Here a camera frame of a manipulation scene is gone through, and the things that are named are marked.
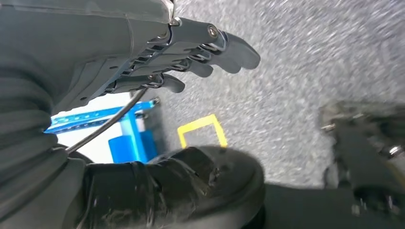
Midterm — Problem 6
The blue steel shelf rack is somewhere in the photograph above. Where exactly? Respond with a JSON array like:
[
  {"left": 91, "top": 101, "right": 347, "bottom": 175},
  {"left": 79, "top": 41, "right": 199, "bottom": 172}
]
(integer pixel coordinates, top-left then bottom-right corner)
[{"left": 44, "top": 98, "right": 160, "bottom": 164}]

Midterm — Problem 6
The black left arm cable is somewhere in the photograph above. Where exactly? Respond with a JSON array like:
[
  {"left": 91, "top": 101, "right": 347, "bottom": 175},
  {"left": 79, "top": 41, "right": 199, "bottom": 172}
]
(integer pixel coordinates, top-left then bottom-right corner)
[{"left": 64, "top": 88, "right": 149, "bottom": 155}]

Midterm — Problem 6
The ribbed grey left arm sleeve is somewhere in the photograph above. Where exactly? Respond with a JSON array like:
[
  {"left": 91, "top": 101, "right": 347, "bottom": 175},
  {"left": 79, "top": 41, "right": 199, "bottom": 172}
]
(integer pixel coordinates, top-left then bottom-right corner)
[{"left": 0, "top": 60, "right": 69, "bottom": 220}]

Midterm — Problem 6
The warped yellow floor tape square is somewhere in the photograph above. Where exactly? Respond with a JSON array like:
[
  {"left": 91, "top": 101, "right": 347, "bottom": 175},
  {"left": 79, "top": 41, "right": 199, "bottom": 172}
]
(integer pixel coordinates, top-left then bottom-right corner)
[{"left": 177, "top": 114, "right": 228, "bottom": 150}]

